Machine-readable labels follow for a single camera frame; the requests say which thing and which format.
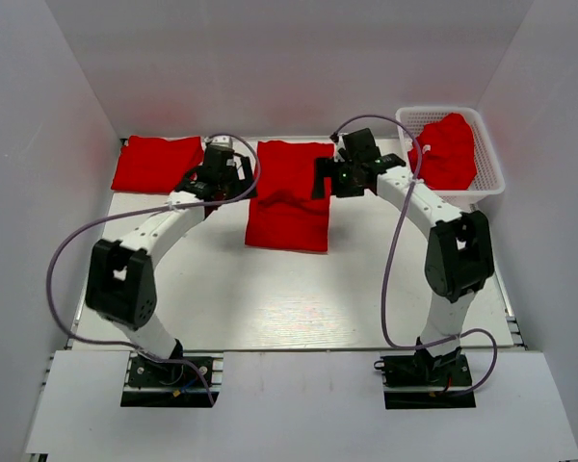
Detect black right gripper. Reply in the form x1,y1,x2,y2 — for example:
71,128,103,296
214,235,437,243
310,157,365,201

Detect red t shirt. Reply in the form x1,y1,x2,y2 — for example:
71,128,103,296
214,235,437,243
111,136,203,194
245,141,334,253

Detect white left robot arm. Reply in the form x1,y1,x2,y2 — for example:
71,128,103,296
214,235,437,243
85,140,257,384

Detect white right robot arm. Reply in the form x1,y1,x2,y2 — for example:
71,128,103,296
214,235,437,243
312,129,494,384

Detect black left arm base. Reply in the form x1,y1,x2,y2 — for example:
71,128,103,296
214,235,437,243
120,353,223,409

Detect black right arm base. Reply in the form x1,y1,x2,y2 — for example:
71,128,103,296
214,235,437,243
373,348,476,410

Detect red t shirts in basket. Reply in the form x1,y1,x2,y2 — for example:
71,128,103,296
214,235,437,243
417,113,477,191

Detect white plastic basket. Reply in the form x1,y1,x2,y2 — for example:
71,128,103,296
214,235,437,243
396,106,505,207

